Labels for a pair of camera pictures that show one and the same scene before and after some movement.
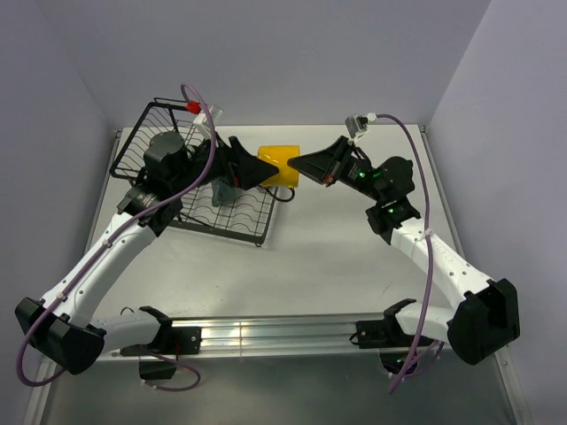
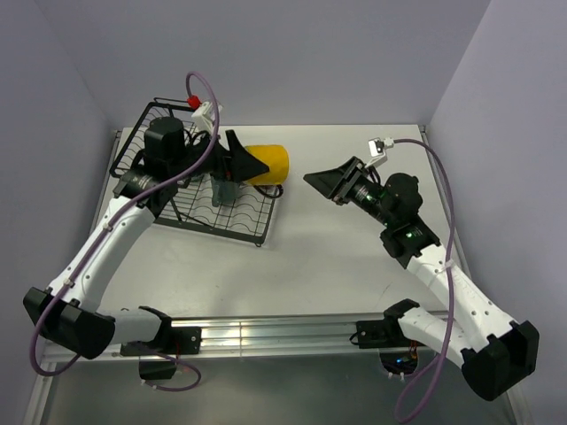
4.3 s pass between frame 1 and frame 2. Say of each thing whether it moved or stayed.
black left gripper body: stayed
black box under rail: stayed
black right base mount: stayed
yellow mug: moved
